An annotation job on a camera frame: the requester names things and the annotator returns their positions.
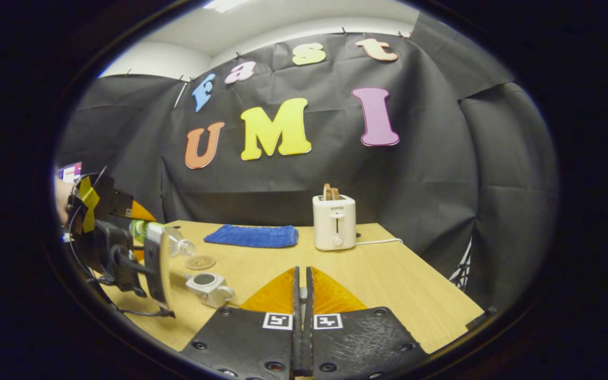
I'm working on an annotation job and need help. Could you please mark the round wooden coaster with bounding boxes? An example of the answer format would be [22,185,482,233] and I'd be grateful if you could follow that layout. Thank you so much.
[185,255,217,271]

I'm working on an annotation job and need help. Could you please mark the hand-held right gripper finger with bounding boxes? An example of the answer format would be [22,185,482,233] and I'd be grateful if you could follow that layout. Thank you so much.
[304,266,431,380]
[180,266,303,380]

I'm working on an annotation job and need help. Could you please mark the computer monitor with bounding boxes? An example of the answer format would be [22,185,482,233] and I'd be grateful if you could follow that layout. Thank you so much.
[59,161,83,184]

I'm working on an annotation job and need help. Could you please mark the green label water bottle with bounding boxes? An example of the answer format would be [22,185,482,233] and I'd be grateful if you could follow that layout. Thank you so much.
[129,220,197,258]

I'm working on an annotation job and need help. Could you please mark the black backdrop cloth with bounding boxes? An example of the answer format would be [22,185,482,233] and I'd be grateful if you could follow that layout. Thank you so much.
[56,13,559,312]

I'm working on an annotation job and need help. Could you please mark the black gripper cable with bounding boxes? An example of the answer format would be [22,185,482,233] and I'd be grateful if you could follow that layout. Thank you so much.
[69,208,176,318]

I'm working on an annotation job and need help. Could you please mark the white teacup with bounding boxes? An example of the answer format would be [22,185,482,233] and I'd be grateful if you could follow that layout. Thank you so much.
[185,271,235,309]

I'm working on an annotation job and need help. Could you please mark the white toaster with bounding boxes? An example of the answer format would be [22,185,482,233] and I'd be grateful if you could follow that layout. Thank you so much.
[312,194,357,251]

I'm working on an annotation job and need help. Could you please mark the blue folded towel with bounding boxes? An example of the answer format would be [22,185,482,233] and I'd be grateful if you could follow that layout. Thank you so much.
[203,224,300,249]

